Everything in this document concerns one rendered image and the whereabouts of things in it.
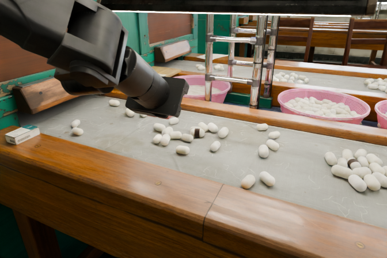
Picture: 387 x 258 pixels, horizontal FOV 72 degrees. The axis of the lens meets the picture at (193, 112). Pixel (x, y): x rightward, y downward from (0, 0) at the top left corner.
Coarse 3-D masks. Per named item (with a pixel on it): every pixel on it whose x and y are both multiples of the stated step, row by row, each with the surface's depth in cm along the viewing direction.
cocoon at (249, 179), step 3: (249, 174) 51; (246, 177) 50; (249, 177) 50; (252, 177) 50; (243, 180) 49; (246, 180) 49; (249, 180) 49; (252, 180) 50; (243, 183) 49; (246, 183) 49; (249, 183) 49; (252, 183) 50; (243, 186) 49; (246, 186) 49; (249, 186) 49
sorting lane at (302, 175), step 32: (64, 128) 73; (96, 128) 73; (128, 128) 73; (256, 128) 73; (160, 160) 59; (192, 160) 59; (224, 160) 59; (256, 160) 59; (288, 160) 59; (320, 160) 59; (384, 160) 59; (256, 192) 49; (288, 192) 49; (320, 192) 49; (352, 192) 49; (384, 192) 49; (384, 224) 42
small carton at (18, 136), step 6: (24, 126) 64; (30, 126) 64; (36, 126) 64; (12, 132) 61; (18, 132) 61; (24, 132) 61; (30, 132) 62; (36, 132) 64; (6, 138) 60; (12, 138) 59; (18, 138) 60; (24, 138) 61; (30, 138) 62
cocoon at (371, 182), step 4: (368, 176) 50; (372, 176) 50; (364, 180) 51; (368, 180) 50; (372, 180) 49; (376, 180) 49; (368, 184) 49; (372, 184) 49; (376, 184) 48; (372, 188) 49; (376, 188) 48
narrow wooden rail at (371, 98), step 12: (180, 72) 120; (192, 72) 120; (240, 84) 108; (276, 84) 103; (288, 84) 103; (300, 84) 103; (276, 96) 104; (360, 96) 91; (372, 96) 90; (384, 96) 90; (372, 108) 91; (372, 120) 93
